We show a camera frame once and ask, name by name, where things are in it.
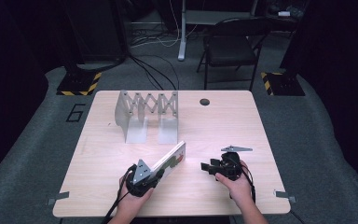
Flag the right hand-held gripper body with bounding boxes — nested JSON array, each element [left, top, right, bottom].
[[219, 145, 254, 182]]

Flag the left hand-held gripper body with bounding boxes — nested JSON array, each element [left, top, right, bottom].
[[125, 158, 166, 198]]

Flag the white caterpillar picture book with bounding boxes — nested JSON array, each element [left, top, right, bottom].
[[149, 140, 187, 185]]

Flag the person's left hand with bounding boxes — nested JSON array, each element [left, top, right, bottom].
[[117, 175, 155, 217]]

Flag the person's right hand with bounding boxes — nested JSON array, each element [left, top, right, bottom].
[[213, 160, 254, 209]]

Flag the grey metal expandable book rack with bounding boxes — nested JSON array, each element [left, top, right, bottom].
[[114, 90, 180, 146]]

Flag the black stand with striped base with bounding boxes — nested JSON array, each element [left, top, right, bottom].
[[56, 0, 103, 97], [260, 0, 312, 97]]

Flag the black folding chair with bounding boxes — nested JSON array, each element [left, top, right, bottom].
[[196, 16, 273, 91]]

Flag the white standing desk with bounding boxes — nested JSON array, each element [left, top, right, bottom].
[[177, 0, 259, 62]]

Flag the black equipment cabinet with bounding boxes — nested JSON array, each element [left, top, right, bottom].
[[68, 0, 129, 63]]

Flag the right hand-held gripper black cable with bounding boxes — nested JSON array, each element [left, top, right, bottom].
[[228, 161, 257, 204]]

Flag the hand-held gripper black cable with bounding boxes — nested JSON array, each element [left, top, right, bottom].
[[228, 161, 257, 204], [100, 163, 138, 224]]

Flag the left hand-held gripper black cable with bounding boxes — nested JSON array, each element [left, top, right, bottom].
[[100, 163, 138, 224]]

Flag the grey metal table bracket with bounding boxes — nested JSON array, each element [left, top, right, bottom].
[[273, 189, 296, 203], [47, 190, 71, 206]]

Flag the black cable under table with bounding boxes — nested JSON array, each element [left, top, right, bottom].
[[289, 209, 308, 224]]

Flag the black floor cables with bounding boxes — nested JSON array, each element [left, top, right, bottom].
[[126, 53, 181, 91]]

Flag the white floor cables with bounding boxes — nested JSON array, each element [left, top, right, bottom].
[[130, 0, 200, 49]]

